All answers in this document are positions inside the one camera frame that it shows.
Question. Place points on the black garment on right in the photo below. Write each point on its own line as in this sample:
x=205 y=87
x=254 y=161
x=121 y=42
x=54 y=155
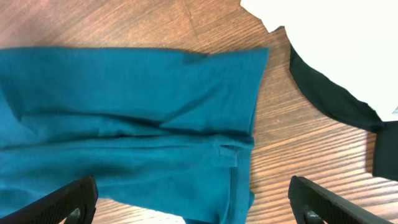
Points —
x=337 y=103

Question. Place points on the dark blue polo shirt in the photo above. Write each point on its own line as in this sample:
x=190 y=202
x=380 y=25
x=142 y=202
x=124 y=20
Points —
x=161 y=129

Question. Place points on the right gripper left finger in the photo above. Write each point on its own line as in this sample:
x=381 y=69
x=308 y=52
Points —
x=74 y=203

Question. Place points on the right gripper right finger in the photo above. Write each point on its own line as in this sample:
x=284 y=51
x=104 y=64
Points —
x=313 y=204

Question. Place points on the white crumpled garment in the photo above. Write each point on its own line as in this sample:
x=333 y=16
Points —
x=352 y=42

